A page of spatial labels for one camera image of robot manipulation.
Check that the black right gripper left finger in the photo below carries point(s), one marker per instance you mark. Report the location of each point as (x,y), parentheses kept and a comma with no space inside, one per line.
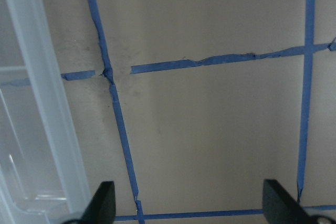
(102,207)

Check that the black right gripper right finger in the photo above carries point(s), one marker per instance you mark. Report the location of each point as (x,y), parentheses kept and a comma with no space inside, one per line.
(279,207)

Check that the clear plastic box lid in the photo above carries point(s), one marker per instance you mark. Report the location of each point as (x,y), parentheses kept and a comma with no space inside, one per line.
(43,179)

